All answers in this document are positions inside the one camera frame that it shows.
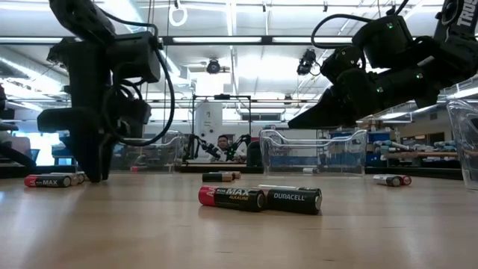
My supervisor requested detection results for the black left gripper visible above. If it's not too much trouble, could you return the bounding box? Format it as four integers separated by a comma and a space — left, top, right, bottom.
36, 76, 115, 184

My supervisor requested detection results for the shelf with blue bins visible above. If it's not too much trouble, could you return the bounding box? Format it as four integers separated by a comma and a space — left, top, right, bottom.
367, 129, 462, 169

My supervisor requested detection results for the black chair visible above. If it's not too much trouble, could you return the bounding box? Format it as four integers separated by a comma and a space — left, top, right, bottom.
246, 140, 263, 168

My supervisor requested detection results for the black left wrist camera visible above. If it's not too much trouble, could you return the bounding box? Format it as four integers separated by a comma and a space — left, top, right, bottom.
111, 97, 152, 131

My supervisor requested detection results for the black background robot rig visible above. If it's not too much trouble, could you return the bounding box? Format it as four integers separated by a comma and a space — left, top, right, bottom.
186, 93, 253, 165

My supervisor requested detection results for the person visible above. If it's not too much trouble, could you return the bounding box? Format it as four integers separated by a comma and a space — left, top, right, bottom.
208, 134, 247, 164

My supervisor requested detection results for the white cabinet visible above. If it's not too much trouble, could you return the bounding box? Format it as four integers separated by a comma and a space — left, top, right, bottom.
194, 101, 224, 145

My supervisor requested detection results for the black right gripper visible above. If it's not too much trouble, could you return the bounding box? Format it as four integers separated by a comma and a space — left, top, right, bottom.
288, 69, 416, 130

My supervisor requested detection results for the white hanging ring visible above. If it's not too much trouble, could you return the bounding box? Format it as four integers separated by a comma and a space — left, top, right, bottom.
168, 3, 189, 28

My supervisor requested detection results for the ceiling light panel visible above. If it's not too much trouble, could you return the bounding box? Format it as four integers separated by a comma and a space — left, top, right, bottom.
272, 36, 354, 43
172, 36, 262, 43
0, 37, 64, 44

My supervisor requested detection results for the clear plastic bin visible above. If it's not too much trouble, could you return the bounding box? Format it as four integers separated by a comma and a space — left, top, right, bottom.
258, 128, 369, 177
446, 99, 478, 192
111, 129, 184, 175

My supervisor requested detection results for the black ceiling camera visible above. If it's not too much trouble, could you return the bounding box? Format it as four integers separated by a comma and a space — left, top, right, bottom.
297, 48, 317, 76
205, 58, 221, 75

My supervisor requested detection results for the black aluminium frame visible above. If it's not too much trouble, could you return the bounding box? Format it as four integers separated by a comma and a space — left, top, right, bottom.
0, 164, 464, 179

